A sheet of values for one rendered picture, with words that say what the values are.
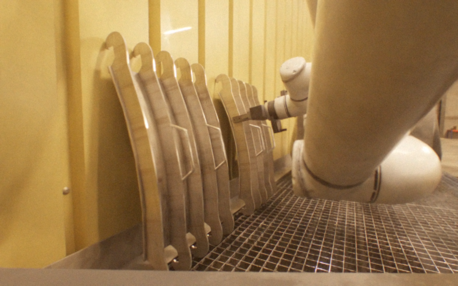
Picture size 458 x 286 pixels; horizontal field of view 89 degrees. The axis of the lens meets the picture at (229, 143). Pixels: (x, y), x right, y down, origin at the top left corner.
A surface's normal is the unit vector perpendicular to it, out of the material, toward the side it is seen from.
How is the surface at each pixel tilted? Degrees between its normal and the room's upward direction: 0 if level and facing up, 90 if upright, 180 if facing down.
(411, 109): 146
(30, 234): 90
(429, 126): 90
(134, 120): 90
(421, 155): 51
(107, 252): 90
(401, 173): 77
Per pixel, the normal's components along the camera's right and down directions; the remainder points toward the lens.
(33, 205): 0.89, 0.04
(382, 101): -0.21, 0.89
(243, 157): -0.47, 0.07
